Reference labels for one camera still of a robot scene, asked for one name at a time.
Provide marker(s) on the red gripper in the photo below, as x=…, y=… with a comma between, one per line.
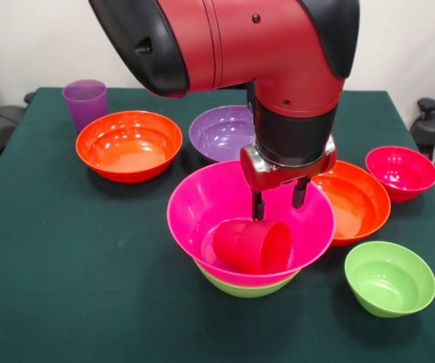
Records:
x=277, y=177

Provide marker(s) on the red cup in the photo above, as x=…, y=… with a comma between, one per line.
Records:
x=240, y=246

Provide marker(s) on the large pink bowl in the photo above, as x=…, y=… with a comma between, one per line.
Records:
x=198, y=204

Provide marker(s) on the large green bowl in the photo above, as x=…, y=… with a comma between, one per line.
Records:
x=247, y=291

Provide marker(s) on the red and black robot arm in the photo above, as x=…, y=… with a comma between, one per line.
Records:
x=258, y=49

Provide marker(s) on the large orange bowl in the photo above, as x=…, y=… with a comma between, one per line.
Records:
x=126, y=147
x=357, y=204

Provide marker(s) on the purple bowl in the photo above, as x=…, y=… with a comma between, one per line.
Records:
x=221, y=132

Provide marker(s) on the small red bowl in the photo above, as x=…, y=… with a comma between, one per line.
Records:
x=400, y=177

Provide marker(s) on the small green bowl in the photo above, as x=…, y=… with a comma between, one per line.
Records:
x=389, y=280

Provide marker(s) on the dark green tablecloth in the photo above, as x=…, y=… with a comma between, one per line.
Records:
x=88, y=283

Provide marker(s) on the purple cup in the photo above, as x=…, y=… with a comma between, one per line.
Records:
x=84, y=106

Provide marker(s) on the gray pedestal leg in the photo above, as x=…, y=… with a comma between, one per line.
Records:
x=434, y=125
x=1, y=121

